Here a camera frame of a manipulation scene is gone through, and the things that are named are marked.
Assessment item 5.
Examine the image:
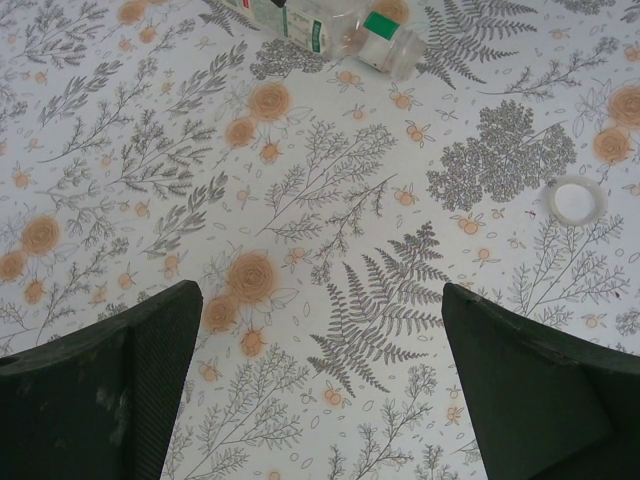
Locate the clear plastic cup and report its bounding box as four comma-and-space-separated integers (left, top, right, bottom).
212, 0, 429, 81

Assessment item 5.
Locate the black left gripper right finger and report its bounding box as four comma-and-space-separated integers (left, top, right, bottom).
442, 282, 640, 480

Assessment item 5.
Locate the floral table cover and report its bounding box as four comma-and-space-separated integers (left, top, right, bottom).
0, 0, 640, 480

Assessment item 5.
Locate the white bottle cap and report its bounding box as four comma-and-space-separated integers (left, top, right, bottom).
544, 174, 609, 226

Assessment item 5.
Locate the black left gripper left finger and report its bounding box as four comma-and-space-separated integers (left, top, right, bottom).
0, 279, 204, 480

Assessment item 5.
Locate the green bottle cap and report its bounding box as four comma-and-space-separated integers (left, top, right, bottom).
363, 9, 401, 41

